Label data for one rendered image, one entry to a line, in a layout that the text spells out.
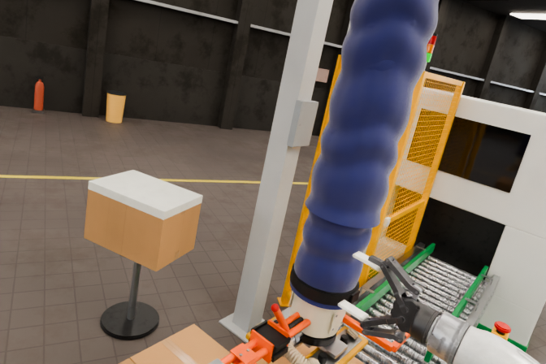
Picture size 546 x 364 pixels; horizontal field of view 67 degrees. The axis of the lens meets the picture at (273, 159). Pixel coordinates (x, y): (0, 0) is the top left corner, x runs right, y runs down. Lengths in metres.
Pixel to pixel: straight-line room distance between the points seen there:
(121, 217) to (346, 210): 1.79
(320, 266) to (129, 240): 1.67
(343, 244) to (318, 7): 1.71
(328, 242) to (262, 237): 1.70
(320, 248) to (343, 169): 0.25
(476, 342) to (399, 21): 0.75
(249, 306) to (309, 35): 1.94
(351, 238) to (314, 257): 0.13
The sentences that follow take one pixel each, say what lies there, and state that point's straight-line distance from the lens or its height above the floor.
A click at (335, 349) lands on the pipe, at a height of 1.16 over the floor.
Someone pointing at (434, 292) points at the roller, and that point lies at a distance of 3.46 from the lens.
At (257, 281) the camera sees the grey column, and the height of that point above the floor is 0.45.
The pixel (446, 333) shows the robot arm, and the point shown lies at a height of 1.57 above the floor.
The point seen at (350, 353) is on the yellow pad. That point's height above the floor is 1.13.
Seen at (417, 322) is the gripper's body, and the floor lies 1.56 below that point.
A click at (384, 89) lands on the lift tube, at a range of 1.14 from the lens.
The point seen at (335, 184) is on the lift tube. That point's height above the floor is 1.71.
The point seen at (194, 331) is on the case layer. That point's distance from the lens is 2.40.
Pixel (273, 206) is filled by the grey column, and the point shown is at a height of 1.03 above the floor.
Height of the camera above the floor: 2.04
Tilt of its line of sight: 15 degrees down
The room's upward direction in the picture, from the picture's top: 12 degrees clockwise
